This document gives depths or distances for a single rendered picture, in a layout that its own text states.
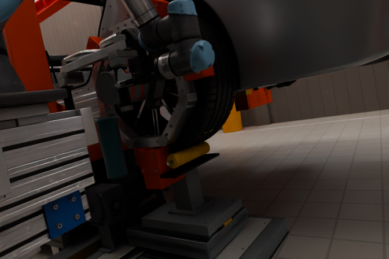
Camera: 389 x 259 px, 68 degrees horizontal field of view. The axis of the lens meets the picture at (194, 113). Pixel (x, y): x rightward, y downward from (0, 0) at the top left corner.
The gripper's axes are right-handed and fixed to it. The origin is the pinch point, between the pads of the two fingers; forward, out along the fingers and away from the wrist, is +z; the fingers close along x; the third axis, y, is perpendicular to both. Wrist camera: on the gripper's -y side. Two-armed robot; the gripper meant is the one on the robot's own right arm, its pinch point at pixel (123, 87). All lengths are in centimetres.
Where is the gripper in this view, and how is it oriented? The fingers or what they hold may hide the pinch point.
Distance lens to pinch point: 100.0
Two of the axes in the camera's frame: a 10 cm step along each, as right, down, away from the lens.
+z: -7.9, 1.3, 6.0
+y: -1.9, -9.8, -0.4
